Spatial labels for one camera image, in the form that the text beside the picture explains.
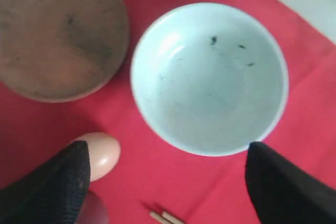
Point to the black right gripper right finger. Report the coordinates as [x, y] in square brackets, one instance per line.
[281, 192]

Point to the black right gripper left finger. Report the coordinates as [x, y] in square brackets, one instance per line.
[52, 193]

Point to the brown egg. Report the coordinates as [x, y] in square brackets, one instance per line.
[104, 153]

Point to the lower wooden chopstick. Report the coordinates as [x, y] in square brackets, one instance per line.
[159, 218]

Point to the wooden chopstick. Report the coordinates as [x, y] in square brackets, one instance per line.
[159, 218]
[171, 218]

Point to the upper wooden chopstick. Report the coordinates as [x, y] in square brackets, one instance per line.
[171, 218]

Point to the white ceramic bowl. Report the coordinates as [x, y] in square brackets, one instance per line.
[209, 79]

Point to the brown wooden plate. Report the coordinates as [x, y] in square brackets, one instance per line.
[61, 50]

